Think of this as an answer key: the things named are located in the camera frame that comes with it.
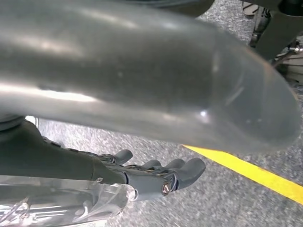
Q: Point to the clear plastic piece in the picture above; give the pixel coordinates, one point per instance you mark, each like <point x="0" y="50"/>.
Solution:
<point x="71" y="206"/>

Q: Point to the yellow floor tape square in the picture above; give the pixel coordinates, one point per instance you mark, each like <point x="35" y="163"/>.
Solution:
<point x="260" y="177"/>

